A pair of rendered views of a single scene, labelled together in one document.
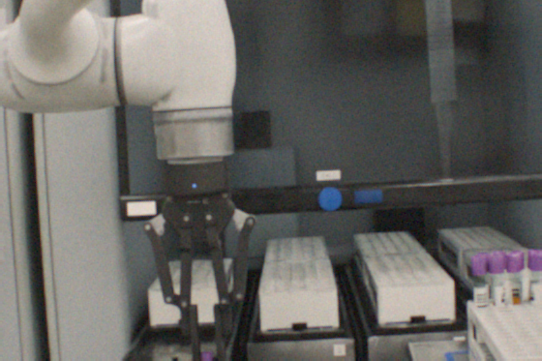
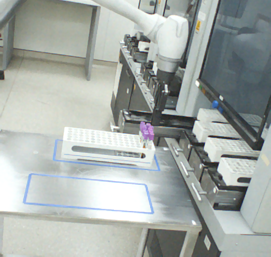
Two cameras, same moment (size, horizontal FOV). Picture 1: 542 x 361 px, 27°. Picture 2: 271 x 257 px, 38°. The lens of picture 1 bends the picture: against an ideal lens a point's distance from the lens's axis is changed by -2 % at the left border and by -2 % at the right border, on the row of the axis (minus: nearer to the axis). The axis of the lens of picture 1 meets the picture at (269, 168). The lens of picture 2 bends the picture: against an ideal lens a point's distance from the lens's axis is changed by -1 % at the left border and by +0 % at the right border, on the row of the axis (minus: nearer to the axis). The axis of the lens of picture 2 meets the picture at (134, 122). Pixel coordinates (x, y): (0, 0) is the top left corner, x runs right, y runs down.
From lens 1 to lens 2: 1.66 m
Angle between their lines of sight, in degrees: 75
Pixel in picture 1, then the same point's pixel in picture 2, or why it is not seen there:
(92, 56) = (149, 31)
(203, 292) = (204, 116)
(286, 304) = (196, 127)
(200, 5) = (166, 26)
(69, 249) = (192, 87)
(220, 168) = (162, 73)
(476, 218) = not seen: outside the picture
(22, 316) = (184, 99)
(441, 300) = (211, 152)
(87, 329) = (188, 110)
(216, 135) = (161, 64)
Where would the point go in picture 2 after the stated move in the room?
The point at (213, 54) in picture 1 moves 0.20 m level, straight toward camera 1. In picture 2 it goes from (164, 41) to (113, 34)
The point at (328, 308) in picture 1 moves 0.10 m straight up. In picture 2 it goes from (199, 135) to (206, 112)
